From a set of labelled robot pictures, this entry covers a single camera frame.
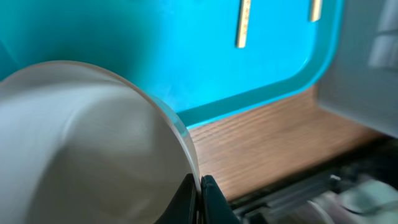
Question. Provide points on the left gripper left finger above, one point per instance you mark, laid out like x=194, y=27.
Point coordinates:
x=183, y=207

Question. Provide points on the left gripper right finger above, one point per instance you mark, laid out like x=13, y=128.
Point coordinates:
x=216, y=209

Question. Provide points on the grey bowl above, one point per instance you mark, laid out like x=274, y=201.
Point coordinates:
x=80, y=144

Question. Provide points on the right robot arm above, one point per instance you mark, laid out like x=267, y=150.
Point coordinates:
x=359, y=186

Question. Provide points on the teal serving tray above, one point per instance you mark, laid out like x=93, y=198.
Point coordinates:
x=183, y=52

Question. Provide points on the left wooden chopstick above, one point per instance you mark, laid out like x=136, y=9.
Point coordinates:
x=242, y=33

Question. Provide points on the wooden chopstick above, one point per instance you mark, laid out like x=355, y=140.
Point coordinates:
x=315, y=10
x=242, y=33

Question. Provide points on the right wooden chopstick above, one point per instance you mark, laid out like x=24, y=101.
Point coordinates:
x=315, y=10

